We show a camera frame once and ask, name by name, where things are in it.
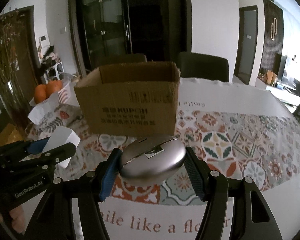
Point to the patterned table runner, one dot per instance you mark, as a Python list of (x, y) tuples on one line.
[(240, 145)]

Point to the white fruit basket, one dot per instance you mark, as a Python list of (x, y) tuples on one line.
[(63, 93)]

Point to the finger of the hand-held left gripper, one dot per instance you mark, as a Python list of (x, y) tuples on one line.
[(60, 152), (38, 145)]

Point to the wall intercom panel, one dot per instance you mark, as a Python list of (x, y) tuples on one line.
[(42, 39)]

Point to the floral fabric tissue cover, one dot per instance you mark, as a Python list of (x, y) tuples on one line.
[(47, 122)]

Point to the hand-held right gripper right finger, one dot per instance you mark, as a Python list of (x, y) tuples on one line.
[(193, 176)]

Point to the woven wicker box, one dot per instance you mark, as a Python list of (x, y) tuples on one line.
[(7, 135)]

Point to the white square box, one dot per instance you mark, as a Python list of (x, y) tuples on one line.
[(63, 136)]

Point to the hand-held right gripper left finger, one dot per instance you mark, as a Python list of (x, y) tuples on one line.
[(110, 176)]

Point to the gold loop wall ornament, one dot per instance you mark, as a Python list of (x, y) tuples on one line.
[(273, 28)]

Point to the dark slatted wall panel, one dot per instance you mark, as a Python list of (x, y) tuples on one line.
[(267, 55)]

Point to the silver oval case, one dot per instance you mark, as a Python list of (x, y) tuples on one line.
[(152, 162)]

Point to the dark dining chair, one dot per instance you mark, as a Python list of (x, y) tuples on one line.
[(205, 66), (120, 61)]

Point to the brown cardboard box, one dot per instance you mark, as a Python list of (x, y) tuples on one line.
[(130, 105)]

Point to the white shelf with toys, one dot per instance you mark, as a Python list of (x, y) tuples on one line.
[(51, 65)]

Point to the white wall switch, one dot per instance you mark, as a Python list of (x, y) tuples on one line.
[(62, 30)]

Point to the person's left hand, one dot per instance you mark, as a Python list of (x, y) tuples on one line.
[(17, 218)]

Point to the orange fruit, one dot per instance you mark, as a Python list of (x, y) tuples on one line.
[(54, 88), (40, 93)]

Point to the vase of dried flowers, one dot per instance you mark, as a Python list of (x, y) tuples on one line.
[(25, 30)]

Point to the dark glass door cabinet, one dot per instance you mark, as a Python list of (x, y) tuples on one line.
[(115, 20)]

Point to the dark framed interior door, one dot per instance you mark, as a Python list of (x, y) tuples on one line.
[(246, 45)]

